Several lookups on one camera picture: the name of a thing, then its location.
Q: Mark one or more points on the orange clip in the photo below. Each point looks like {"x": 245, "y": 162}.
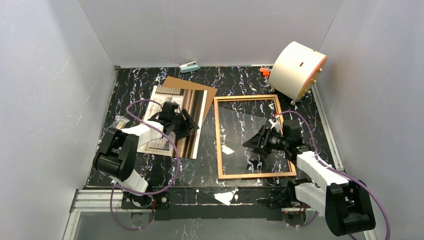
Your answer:
{"x": 265, "y": 71}

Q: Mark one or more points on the teal white small device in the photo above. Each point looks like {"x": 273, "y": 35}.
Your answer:
{"x": 189, "y": 67}

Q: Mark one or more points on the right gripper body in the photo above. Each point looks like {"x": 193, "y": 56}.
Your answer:
{"x": 263, "y": 139}

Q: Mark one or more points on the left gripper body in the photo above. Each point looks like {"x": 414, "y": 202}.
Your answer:
{"x": 183, "y": 122}

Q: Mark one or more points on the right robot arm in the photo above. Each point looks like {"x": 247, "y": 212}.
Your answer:
{"x": 345, "y": 204}

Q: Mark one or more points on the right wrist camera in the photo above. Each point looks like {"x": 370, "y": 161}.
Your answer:
{"x": 275, "y": 122}

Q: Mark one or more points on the small plastic bag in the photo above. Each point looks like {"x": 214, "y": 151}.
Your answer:
{"x": 119, "y": 122}

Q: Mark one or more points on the wooden picture frame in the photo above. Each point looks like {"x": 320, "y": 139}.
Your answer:
{"x": 237, "y": 119}

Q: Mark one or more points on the white orange cylinder box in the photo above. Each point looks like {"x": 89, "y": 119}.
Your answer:
{"x": 296, "y": 70}

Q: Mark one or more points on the printed photo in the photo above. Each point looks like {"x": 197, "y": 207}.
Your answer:
{"x": 174, "y": 100}

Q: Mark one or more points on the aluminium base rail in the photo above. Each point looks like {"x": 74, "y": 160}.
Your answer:
{"x": 186, "y": 214}

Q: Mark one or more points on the brown backing board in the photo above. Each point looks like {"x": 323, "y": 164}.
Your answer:
{"x": 173, "y": 82}

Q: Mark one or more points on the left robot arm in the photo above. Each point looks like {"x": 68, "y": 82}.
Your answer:
{"x": 117, "y": 152}

